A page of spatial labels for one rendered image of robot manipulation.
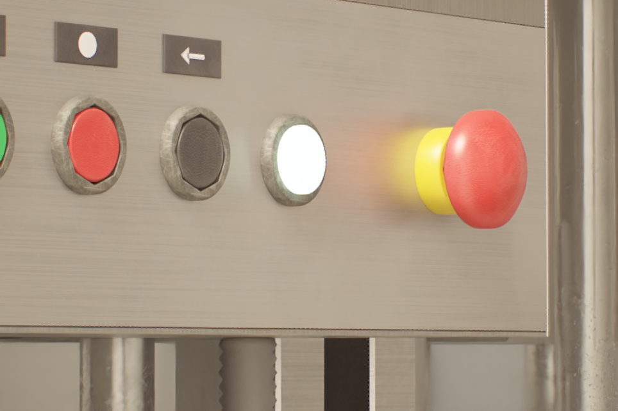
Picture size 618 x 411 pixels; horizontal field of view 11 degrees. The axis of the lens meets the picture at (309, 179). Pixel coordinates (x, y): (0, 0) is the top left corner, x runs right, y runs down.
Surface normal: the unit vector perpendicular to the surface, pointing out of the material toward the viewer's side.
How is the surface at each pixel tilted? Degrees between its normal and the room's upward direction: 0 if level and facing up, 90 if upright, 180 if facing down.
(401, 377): 90
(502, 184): 104
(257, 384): 58
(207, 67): 90
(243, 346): 122
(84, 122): 90
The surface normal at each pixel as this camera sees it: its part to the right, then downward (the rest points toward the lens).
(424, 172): -0.63, 0.02
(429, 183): -0.60, 0.28
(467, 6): 0.78, -0.04
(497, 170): 0.54, 0.02
